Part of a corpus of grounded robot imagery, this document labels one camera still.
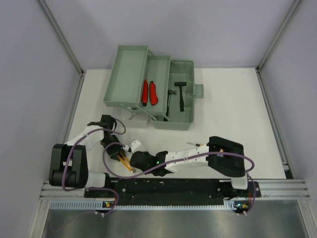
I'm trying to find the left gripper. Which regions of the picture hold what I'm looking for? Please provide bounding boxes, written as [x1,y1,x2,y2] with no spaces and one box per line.
[100,134,125,160]

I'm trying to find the yellow utility knife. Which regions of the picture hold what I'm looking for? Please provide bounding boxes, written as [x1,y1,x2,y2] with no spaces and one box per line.
[118,153,136,172]

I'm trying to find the red handled pliers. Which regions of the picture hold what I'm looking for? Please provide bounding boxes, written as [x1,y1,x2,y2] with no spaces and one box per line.
[141,79,159,107]

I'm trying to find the green toolbox with clear lid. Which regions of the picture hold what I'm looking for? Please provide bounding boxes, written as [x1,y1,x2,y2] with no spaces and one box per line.
[104,45,204,131]

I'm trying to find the small black handled hammer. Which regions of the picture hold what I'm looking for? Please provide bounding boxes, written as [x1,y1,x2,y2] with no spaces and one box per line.
[166,89,177,117]

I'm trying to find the black rubber mallet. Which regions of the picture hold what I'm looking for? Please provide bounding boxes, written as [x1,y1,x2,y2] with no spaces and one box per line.
[174,82,187,112]

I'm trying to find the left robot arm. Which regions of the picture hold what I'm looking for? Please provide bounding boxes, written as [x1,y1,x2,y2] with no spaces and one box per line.
[49,115,126,197]

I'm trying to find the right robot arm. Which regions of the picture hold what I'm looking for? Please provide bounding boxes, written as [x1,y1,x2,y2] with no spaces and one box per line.
[127,136,257,199]

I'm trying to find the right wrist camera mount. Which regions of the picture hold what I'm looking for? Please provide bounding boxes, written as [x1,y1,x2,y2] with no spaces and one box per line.
[123,140,147,155]

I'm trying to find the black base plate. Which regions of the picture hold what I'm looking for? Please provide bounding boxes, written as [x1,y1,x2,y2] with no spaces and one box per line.
[84,177,263,206]

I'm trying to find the orange handled screwdriver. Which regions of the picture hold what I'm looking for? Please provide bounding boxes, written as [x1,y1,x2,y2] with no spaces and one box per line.
[187,142,203,147]

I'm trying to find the white cable duct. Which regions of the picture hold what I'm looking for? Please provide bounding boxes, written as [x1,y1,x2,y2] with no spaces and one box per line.
[50,200,247,211]

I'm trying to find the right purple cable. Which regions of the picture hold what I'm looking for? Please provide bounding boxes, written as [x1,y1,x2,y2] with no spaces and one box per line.
[103,143,260,215]

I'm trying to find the aluminium frame rail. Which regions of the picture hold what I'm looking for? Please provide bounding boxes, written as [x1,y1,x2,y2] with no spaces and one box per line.
[40,179,310,200]

